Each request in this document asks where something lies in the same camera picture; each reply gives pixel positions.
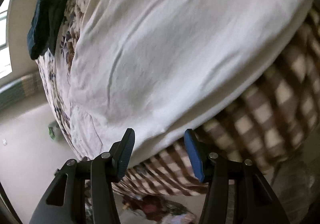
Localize left striped curtain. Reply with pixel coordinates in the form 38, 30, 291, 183
0, 71, 44, 111

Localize floral bed quilt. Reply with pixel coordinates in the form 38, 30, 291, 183
36, 0, 89, 159

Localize plastic bag with green item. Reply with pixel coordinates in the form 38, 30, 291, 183
48, 122, 61, 141

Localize checkered bed sheet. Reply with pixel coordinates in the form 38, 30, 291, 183
112, 6, 319, 196

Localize window with white frame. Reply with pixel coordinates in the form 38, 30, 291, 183
0, 0, 12, 79

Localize white pants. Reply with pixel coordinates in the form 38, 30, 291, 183
70, 0, 312, 165

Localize folded dark denim jeans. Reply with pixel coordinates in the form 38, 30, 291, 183
27, 0, 68, 60

